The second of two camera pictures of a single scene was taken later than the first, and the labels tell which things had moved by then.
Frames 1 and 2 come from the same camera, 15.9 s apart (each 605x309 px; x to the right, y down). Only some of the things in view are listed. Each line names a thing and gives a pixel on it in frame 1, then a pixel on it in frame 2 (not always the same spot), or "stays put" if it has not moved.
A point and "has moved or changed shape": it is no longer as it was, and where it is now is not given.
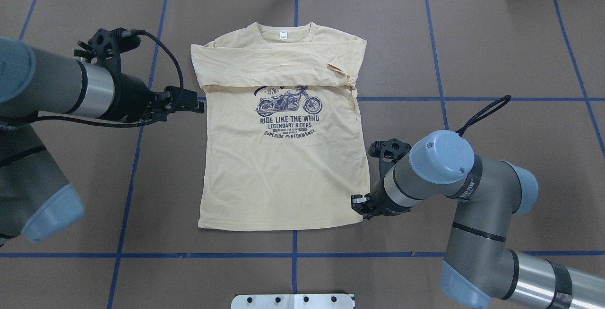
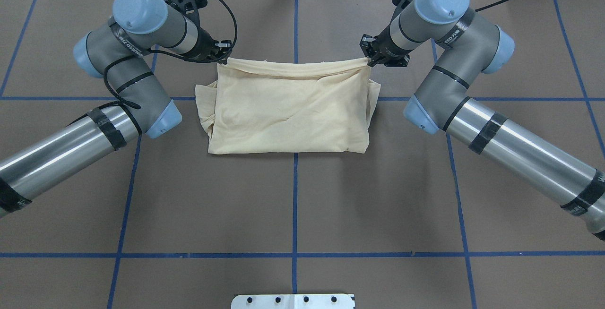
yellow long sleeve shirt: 283,147 has moved or changed shape
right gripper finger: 359,203 to 367,45
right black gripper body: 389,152 to 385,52
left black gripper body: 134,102 to 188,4
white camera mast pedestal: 294,301 stays put
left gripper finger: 182,99 to 223,47
